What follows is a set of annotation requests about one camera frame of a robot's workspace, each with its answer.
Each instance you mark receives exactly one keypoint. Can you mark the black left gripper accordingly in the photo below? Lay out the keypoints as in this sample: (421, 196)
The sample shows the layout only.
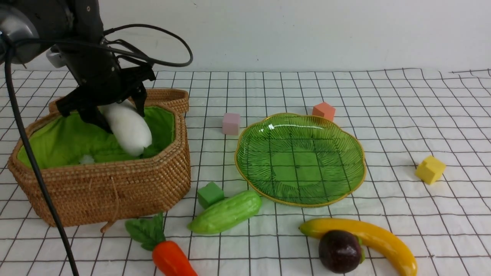
(96, 70)

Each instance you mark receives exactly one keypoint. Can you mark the white toy radish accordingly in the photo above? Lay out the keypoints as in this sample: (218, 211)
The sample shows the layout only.
(129, 128)

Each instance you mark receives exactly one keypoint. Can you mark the light green toy gourd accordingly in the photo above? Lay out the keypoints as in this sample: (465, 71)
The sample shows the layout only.
(226, 214)

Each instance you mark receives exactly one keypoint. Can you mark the yellow toy banana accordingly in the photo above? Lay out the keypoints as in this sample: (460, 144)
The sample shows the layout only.
(372, 236)

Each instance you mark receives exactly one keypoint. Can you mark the dark purple toy mangosteen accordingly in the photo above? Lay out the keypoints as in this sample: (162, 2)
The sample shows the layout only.
(340, 251)

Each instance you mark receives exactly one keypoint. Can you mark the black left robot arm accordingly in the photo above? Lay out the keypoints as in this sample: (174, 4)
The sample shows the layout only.
(51, 21)

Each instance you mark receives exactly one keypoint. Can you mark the woven wicker basket green lining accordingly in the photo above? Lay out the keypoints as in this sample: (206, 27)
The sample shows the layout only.
(107, 192)

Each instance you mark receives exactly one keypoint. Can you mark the woven wicker basket lid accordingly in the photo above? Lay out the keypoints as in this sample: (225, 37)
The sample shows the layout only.
(176, 99)

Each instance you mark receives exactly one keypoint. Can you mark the pink foam cube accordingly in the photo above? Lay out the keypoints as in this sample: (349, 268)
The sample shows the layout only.
(231, 124)

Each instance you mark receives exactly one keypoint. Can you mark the green foam cube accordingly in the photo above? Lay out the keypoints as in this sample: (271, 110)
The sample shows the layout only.
(210, 194)

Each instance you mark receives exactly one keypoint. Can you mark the orange toy carrot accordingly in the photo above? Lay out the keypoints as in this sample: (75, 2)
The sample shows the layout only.
(166, 255)

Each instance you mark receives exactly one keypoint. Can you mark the green leaf-shaped glass plate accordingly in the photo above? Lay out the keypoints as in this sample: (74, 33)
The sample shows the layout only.
(300, 160)

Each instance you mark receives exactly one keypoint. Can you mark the orange foam cube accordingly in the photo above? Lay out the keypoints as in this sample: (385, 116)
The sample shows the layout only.
(324, 110)

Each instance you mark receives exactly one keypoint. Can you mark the yellow foam cube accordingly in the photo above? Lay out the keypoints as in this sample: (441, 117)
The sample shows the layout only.
(430, 170)

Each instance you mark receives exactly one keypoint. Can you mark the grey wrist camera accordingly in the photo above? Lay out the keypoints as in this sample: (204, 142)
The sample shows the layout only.
(55, 57)

